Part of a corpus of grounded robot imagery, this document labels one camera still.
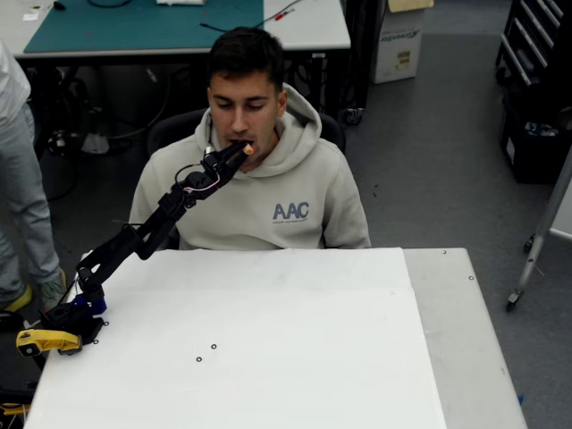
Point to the red screwdriver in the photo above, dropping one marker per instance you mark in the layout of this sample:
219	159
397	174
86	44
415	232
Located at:
280	16

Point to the black storage bin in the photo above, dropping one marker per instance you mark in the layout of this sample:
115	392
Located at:
532	156

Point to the man in beige hoodie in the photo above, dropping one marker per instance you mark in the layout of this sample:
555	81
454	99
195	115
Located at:
250	214

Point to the white sheet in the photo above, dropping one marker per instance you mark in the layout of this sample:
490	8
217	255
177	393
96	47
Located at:
290	335

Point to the grey metal wheeled stand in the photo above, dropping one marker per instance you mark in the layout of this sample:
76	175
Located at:
538	241

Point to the tattooed bystander hand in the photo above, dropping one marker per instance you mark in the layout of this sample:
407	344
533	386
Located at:
53	292

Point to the black rolling rack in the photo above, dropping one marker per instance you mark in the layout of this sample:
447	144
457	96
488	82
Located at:
357	53

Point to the small white wrist camera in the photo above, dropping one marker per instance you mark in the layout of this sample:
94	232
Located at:
208	149

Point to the yellow clamp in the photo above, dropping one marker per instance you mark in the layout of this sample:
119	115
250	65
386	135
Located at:
44	340
15	409

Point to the black drawer cabinet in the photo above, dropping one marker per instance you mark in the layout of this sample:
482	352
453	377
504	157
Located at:
532	40

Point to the standing person in grey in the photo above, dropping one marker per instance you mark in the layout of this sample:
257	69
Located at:
20	179

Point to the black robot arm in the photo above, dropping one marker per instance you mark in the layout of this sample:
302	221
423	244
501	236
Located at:
134	237

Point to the white workbench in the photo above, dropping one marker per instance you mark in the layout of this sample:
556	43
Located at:
322	27

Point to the black office chair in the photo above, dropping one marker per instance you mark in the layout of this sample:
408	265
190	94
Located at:
174	129

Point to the green cutting mat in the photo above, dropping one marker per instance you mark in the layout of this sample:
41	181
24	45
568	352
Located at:
134	27

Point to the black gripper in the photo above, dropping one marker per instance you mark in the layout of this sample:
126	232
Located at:
224	160

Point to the white cloth bundle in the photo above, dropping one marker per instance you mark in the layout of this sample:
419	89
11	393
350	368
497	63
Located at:
181	2

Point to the white cardboard box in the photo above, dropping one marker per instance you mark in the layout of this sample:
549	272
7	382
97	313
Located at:
397	49

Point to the small orange sausage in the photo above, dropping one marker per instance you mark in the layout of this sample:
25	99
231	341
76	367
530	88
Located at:
249	149

